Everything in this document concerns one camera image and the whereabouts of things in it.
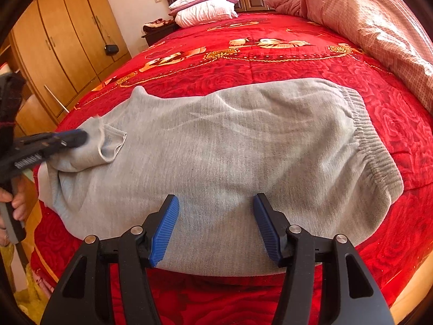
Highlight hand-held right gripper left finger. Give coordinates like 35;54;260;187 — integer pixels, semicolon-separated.
40;194;181;325

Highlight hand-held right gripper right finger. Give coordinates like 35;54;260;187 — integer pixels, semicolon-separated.
252;193;396;325

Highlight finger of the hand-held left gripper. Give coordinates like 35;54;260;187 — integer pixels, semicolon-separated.
15;129;89;159

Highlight grey pants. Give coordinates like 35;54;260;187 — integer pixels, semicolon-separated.
37;78;405;276

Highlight small black shoulder bag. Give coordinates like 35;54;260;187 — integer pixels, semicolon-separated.
93;15;119;56

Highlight person's left hand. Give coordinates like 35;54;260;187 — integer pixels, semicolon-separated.
0;175;30;248

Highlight light wooden wardrobe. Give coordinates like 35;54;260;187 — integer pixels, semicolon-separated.
8;0;132;136

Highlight yellow fluffy mat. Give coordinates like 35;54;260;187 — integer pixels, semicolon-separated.
13;244;55;316

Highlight dark wooden nightstand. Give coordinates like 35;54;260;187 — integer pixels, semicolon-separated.
141;22;180;47

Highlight brown patterned cloth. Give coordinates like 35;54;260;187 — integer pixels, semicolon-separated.
143;18;173;34

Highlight red rose-print blanket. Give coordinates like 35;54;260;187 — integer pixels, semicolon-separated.
30;12;433;325

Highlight white checked pillow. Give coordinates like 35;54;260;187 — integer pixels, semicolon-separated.
174;0;239;28

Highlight pink fuzzy pillow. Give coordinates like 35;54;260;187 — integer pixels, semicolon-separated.
264;0;302;17

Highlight pink checked duvet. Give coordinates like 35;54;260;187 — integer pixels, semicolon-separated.
299;0;433;116

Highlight metal rod handle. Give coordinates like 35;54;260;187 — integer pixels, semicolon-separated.
44;84;70;113

